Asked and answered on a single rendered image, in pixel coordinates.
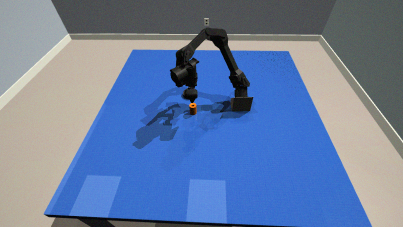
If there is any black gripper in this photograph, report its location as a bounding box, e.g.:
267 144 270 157
184 73 198 103

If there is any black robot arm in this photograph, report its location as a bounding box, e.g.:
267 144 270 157
170 27 250 98

